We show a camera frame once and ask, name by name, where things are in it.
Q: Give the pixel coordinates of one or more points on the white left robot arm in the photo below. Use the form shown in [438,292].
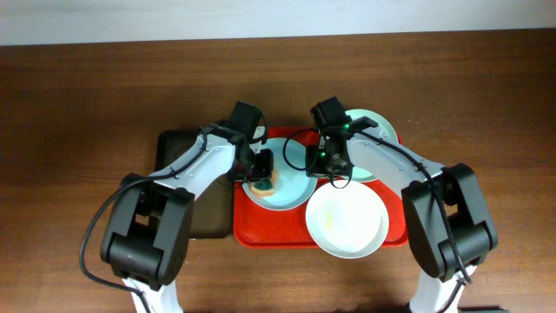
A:
[147,237]

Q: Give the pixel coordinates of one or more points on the green and yellow sponge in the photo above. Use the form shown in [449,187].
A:
[266,186]

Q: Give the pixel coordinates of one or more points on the black rectangular tray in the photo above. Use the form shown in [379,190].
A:
[213,210]

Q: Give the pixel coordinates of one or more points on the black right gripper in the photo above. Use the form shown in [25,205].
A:
[316,165]

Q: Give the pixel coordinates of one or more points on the light blue plate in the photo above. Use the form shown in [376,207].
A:
[290,188]

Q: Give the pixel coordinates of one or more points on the white plate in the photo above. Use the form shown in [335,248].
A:
[348,223]

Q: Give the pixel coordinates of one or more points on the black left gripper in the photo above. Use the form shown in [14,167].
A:
[262,169]

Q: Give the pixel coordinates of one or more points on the light green plate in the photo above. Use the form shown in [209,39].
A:
[360,175]

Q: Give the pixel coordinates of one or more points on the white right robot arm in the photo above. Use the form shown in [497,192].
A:
[449,226]

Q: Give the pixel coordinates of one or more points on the red plastic tray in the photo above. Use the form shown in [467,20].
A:
[258,228]

